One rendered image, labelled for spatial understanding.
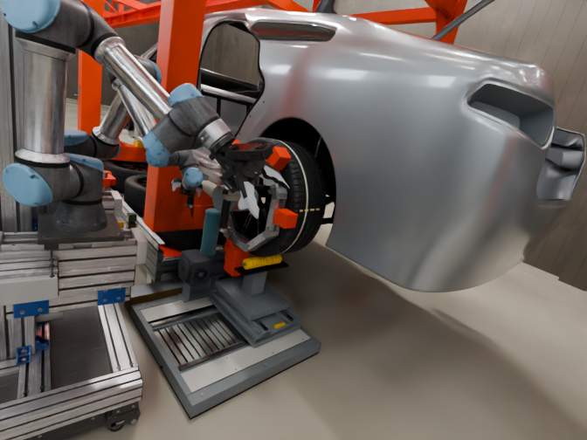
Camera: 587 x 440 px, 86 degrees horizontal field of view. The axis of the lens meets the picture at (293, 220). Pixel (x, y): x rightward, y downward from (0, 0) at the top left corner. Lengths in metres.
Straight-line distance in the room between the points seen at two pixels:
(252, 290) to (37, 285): 1.17
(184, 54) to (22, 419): 1.61
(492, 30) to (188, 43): 5.79
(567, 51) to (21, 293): 6.47
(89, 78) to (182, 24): 1.96
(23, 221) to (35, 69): 0.56
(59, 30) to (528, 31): 6.37
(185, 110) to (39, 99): 0.37
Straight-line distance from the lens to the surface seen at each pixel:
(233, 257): 1.80
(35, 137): 1.05
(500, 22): 6.98
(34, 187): 1.04
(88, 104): 3.72
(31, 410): 1.47
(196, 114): 0.80
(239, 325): 1.92
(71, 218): 1.19
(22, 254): 1.23
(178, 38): 1.87
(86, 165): 1.15
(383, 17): 4.51
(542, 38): 6.62
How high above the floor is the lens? 1.28
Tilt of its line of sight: 17 degrees down
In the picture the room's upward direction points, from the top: 13 degrees clockwise
